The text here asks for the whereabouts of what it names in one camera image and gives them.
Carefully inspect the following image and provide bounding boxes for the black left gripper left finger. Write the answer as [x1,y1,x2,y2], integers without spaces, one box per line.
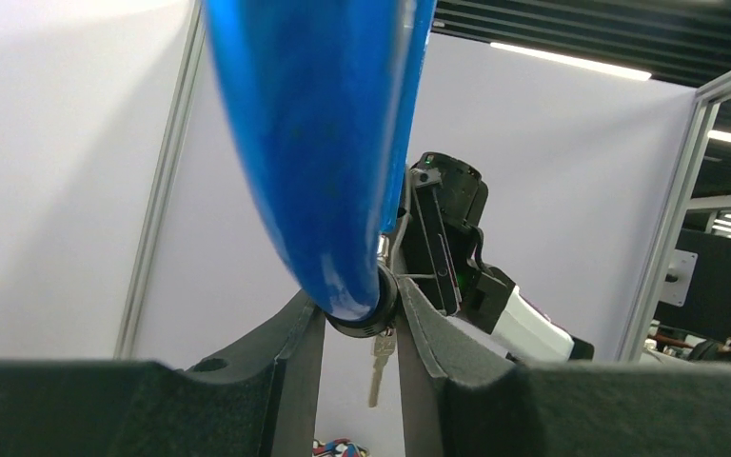
[0,293,325,456]

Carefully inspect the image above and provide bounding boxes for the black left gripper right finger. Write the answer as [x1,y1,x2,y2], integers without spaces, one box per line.
[396,278,731,456]

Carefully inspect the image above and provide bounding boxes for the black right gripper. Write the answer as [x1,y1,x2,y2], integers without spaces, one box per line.
[401,151,489,315]

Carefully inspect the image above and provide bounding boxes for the blue cable lock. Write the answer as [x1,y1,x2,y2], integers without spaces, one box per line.
[205,1,435,338]

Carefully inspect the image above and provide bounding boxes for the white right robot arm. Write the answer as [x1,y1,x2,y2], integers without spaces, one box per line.
[398,152,595,362]

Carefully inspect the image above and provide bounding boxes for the blue lock keys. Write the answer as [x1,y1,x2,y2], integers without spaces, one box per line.
[367,328,397,408]

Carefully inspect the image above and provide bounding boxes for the colourful patterned cloth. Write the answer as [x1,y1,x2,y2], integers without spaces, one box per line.
[312,438,370,457]

